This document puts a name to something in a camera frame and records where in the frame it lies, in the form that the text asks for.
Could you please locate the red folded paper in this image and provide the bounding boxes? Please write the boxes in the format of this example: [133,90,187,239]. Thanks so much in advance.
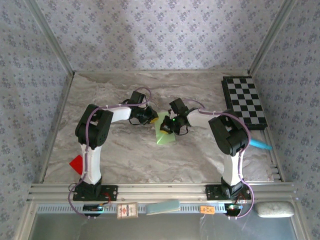
[69,154,85,175]

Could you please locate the black grey chessboard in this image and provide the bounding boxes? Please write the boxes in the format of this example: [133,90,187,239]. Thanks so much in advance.
[221,75,269,131]

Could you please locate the pale blue foam block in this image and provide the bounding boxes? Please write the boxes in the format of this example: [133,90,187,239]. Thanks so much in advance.
[145,199,181,216]

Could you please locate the cyan blue marker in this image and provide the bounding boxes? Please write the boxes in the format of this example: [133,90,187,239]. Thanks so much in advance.
[249,137,273,151]

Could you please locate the tan card with red print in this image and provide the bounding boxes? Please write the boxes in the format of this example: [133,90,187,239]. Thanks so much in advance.
[116,201,139,220]

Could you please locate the orange tag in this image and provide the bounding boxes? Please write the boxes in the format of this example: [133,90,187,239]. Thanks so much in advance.
[199,205,216,215]

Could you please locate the grey speckled stone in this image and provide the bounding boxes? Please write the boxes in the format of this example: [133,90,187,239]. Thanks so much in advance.
[255,201,296,218]

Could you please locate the aluminium front rail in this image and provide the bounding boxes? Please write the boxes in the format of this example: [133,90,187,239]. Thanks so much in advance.
[26,182,298,203]

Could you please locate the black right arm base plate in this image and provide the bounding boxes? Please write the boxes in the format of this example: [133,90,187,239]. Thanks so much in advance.
[205,184,252,201]

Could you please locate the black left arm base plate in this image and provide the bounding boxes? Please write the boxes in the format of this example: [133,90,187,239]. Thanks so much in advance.
[72,184,119,202]

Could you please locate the aluminium side rail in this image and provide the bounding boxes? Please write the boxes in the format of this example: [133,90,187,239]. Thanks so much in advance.
[37,72,76,185]
[259,128,285,183]

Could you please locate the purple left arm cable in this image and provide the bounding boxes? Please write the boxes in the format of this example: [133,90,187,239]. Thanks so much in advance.
[67,86,152,221]

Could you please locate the slotted grey cable duct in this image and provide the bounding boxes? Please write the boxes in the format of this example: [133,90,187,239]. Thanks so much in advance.
[36,202,257,215]

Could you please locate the aluminium frame post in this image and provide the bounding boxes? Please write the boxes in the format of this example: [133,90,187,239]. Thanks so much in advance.
[248,0,299,76]
[24,0,76,76]

